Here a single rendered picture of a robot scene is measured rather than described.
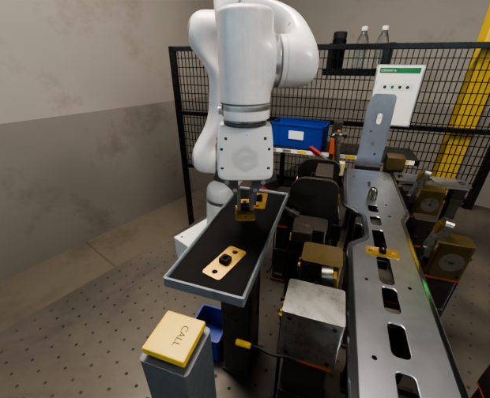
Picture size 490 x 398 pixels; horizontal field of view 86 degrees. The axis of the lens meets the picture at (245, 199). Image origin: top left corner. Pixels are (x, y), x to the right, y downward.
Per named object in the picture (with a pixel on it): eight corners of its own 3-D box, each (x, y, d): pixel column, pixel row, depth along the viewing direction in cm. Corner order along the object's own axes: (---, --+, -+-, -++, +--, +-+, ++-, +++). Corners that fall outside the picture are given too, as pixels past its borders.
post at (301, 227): (296, 339, 83) (311, 234, 64) (280, 334, 84) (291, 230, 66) (299, 325, 87) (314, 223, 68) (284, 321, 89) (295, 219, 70)
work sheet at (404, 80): (408, 127, 146) (427, 64, 131) (364, 124, 152) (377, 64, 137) (408, 126, 147) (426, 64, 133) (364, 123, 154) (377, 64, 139)
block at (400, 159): (387, 223, 142) (406, 159, 125) (371, 220, 144) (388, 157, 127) (386, 215, 148) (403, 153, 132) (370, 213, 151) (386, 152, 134)
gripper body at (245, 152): (213, 119, 42) (216, 183, 47) (277, 119, 42) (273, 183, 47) (216, 110, 49) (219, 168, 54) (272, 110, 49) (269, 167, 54)
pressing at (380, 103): (379, 167, 133) (398, 94, 117) (355, 163, 136) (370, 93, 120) (379, 166, 133) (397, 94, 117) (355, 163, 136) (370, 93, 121)
